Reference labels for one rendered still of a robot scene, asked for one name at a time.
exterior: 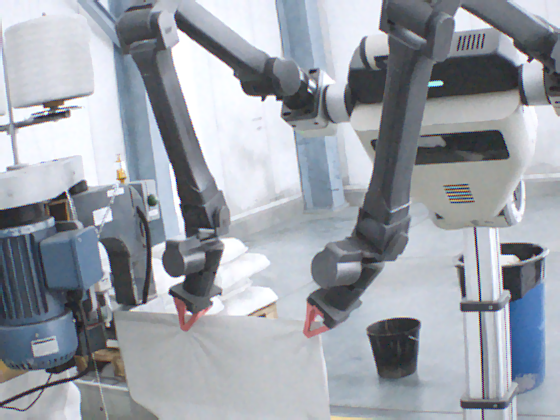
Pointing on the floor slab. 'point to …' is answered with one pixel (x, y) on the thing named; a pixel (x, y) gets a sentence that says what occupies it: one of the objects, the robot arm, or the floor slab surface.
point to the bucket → (395, 345)
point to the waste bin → (522, 309)
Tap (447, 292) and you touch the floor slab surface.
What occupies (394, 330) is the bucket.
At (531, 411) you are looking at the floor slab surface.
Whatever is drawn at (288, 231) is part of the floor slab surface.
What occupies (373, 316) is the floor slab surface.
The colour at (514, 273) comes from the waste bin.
